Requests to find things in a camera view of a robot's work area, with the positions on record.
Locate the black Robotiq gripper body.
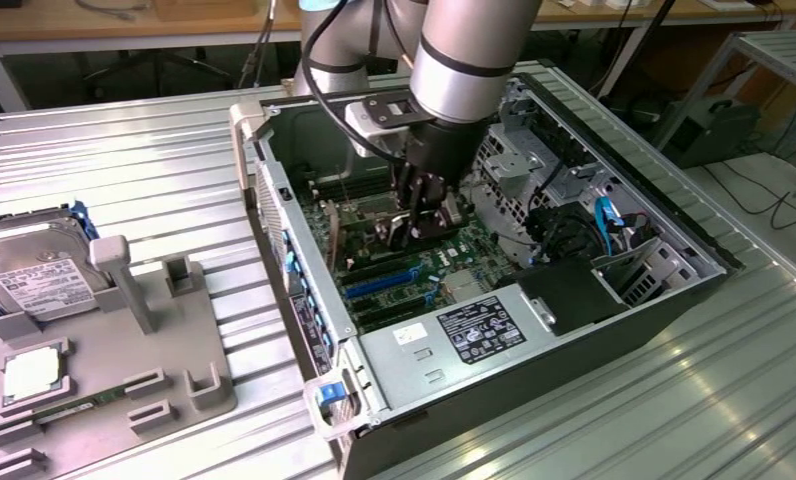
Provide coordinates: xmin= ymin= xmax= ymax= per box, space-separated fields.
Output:
xmin=400 ymin=117 xmax=490 ymax=179

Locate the low-profile green graphics card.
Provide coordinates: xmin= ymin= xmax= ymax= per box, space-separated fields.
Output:
xmin=320 ymin=197 xmax=467 ymax=274

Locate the thin metal locking lever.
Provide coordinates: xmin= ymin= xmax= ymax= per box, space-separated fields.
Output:
xmin=335 ymin=163 xmax=356 ymax=211

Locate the silver drive cage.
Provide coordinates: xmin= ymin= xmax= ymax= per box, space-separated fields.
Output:
xmin=469 ymin=94 xmax=617 ymax=254

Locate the green Dell motherboard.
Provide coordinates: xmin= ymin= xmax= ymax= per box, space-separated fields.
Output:
xmin=296 ymin=164 xmax=526 ymax=334

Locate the installed RAM stick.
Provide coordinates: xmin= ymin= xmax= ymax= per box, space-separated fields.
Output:
xmin=342 ymin=248 xmax=418 ymax=269

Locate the silver finned chipset heatsink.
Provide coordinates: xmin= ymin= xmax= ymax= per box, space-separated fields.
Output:
xmin=439 ymin=272 xmax=487 ymax=297

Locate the blue expansion slot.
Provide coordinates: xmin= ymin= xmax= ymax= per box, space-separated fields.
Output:
xmin=342 ymin=269 xmax=420 ymax=302

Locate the black plastic shroud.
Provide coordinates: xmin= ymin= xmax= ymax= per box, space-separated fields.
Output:
xmin=494 ymin=255 xmax=625 ymax=337

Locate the light wooden desk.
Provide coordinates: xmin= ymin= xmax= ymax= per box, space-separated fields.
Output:
xmin=0 ymin=0 xmax=306 ymax=114
xmin=537 ymin=0 xmax=796 ymax=39

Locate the silver power supply unit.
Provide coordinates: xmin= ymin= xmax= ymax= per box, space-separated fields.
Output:
xmin=355 ymin=292 xmax=563 ymax=411

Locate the silver disk bay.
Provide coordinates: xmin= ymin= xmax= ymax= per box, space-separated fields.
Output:
xmin=587 ymin=237 xmax=710 ymax=309

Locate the black floor box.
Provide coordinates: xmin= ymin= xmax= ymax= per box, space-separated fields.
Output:
xmin=657 ymin=97 xmax=763 ymax=169

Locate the open black PC case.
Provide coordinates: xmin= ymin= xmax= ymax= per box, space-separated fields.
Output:
xmin=227 ymin=72 xmax=746 ymax=480

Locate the grey plastic parts rack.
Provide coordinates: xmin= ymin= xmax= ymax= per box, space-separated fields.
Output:
xmin=0 ymin=234 xmax=240 ymax=480

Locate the aluminium slat side table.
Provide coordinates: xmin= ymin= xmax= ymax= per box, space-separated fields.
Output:
xmin=701 ymin=29 xmax=796 ymax=151

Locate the hard disk with blue carrier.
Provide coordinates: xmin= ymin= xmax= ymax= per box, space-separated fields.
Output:
xmin=0 ymin=206 xmax=100 ymax=322

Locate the loose green RAM stick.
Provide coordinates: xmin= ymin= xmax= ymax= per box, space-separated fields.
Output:
xmin=34 ymin=387 xmax=132 ymax=420

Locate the silver CPU chip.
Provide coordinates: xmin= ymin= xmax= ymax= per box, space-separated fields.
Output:
xmin=0 ymin=346 xmax=67 ymax=400

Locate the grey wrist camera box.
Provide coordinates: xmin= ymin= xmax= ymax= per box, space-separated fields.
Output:
xmin=342 ymin=96 xmax=439 ymax=160

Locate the black cable bundle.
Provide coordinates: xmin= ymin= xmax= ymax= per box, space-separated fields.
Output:
xmin=523 ymin=204 xmax=603 ymax=264

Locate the blue SATA wire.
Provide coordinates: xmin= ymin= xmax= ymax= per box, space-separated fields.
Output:
xmin=594 ymin=196 xmax=618 ymax=257

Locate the black camera cable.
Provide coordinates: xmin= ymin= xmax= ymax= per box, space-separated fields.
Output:
xmin=300 ymin=0 xmax=406 ymax=162

